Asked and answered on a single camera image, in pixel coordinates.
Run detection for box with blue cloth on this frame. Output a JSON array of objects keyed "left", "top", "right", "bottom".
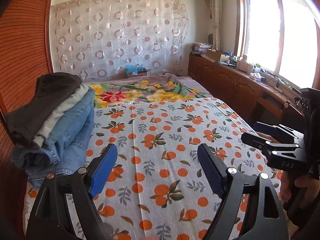
[{"left": 125, "top": 64, "right": 148, "bottom": 78}]

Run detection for floral pink blanket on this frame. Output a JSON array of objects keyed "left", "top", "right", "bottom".
[{"left": 88, "top": 74, "right": 212, "bottom": 109}]

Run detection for dark blue folded jeans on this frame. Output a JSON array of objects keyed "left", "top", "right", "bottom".
[{"left": 10, "top": 109, "right": 95, "bottom": 190}]

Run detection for stack of books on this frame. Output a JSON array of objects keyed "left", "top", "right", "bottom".
[{"left": 191, "top": 42, "right": 212, "bottom": 54}]

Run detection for window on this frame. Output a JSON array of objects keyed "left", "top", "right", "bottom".
[{"left": 235, "top": 0, "right": 319, "bottom": 88}]

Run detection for window curtain drape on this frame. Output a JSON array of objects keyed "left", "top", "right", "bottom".
[{"left": 209, "top": 0, "right": 222, "bottom": 50}]

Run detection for black pants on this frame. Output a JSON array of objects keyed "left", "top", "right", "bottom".
[{"left": 4, "top": 73, "right": 82, "bottom": 146}]

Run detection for orange-print bed sheet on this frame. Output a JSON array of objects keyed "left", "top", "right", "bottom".
[{"left": 24, "top": 98, "right": 281, "bottom": 239}]

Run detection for light blue folded jeans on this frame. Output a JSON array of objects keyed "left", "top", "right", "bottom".
[{"left": 42, "top": 88, "right": 95, "bottom": 158}]

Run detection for circle-pattern sheer curtain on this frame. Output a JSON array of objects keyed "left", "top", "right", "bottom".
[{"left": 50, "top": 0, "right": 189, "bottom": 82}]

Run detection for beige folded pants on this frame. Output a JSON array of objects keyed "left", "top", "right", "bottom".
[{"left": 33, "top": 84, "right": 89, "bottom": 148}]

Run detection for person's dark clothed body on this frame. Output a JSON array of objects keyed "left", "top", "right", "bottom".
[{"left": 287, "top": 200, "right": 319, "bottom": 240}]

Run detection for person's right hand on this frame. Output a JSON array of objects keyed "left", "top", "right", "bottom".
[{"left": 279, "top": 171, "right": 320, "bottom": 208}]

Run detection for white jug bottle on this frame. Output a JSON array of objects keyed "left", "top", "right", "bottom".
[{"left": 236, "top": 55, "right": 248, "bottom": 72}]

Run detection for cardboard box on cabinet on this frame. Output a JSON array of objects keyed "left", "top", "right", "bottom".
[{"left": 206, "top": 49, "right": 222, "bottom": 62}]

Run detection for wooden sideboard cabinet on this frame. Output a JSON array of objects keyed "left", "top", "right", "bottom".
[{"left": 188, "top": 54, "right": 304, "bottom": 133}]

